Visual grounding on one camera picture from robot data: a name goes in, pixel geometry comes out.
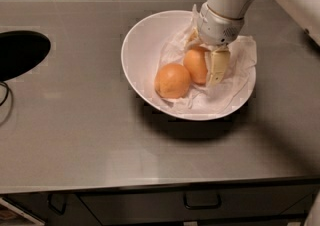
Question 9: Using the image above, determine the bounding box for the orange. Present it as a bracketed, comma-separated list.
[154, 63, 191, 99]
[183, 47, 208, 85]

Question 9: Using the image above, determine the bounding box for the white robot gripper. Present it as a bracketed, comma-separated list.
[184, 3, 244, 86]

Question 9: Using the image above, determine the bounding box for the dark drawer front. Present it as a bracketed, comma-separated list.
[79, 185, 317, 225]

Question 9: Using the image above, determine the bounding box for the white paper napkin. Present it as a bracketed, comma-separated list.
[159, 6, 257, 114]

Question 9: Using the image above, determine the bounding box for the black cable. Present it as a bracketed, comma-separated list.
[0, 81, 11, 107]

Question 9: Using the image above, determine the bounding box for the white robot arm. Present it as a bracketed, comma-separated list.
[191, 0, 320, 85]

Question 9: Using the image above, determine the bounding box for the black round object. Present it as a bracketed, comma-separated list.
[0, 30, 51, 81]

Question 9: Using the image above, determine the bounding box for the black left cabinet handle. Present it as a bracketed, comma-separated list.
[47, 193, 67, 216]

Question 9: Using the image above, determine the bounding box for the black drawer handle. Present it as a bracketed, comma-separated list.
[183, 192, 222, 210]

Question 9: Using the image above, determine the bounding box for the white ceramic bowl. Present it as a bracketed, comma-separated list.
[121, 10, 255, 121]

